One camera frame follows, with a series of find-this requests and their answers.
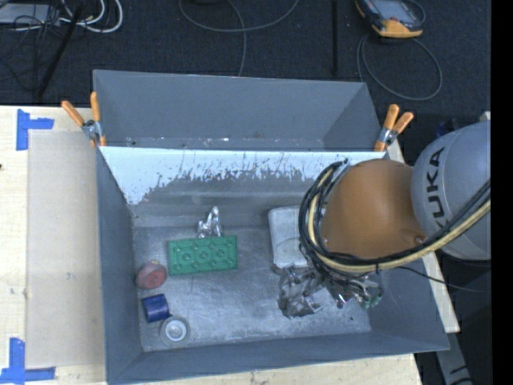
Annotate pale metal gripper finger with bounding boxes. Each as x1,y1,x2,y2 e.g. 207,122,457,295
280,294,324,321
278,266,318,297

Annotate white rectangular box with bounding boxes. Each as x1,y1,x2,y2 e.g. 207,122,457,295
267,205,313,271

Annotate grey metal bin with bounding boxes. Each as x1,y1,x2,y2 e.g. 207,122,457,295
91,69,452,385

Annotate dark green flat block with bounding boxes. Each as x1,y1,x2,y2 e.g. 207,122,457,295
167,234,239,277

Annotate blue cylinder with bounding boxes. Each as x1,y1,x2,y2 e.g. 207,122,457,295
140,293,171,324

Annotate red-brown round disc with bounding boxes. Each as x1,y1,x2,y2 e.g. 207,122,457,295
134,259,168,291

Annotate pale wood board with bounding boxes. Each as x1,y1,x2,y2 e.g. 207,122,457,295
24,128,107,371

